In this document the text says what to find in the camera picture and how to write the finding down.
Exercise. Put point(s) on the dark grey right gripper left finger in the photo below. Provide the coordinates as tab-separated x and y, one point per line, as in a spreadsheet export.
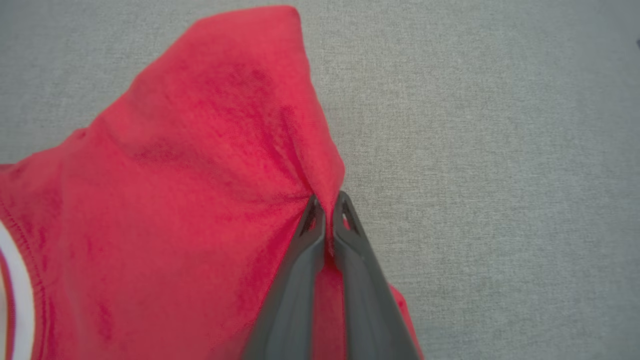
292	300

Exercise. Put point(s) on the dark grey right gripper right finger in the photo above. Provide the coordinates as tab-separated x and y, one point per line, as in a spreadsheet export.
367	300

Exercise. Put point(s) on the red white sports jersey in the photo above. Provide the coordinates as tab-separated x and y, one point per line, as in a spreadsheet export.
175	200

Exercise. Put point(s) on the grey fabric sofa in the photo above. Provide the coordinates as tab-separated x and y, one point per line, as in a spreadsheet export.
500	150

